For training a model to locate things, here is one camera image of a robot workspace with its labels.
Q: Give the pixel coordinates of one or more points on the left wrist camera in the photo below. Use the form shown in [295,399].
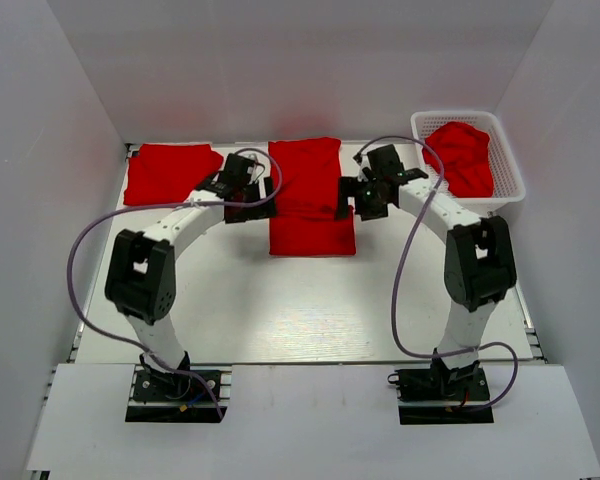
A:
[256,169]

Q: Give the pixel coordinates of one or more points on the red t shirt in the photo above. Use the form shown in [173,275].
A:
[159,174]
[305,224]
[464,153]

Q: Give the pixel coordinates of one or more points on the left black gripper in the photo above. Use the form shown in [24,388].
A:
[258,211]

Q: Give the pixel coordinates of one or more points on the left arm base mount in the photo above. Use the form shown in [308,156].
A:
[152,401]

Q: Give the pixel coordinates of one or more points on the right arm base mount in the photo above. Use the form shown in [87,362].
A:
[423,401]

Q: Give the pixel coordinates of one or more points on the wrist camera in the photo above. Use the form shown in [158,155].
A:
[365,172]
[256,169]

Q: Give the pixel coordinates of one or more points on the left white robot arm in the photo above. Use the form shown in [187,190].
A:
[141,279]

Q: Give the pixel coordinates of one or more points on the folded red t shirt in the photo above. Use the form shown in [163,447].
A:
[159,174]

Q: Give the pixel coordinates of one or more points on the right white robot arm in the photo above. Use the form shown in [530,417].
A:
[479,265]

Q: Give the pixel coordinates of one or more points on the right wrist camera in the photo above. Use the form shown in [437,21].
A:
[365,172]

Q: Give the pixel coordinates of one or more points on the white plastic basket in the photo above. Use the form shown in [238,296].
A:
[508,184]

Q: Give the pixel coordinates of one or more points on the red t shirt in basket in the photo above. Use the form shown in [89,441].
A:
[464,153]

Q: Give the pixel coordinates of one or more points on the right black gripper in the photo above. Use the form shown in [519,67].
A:
[350,187]

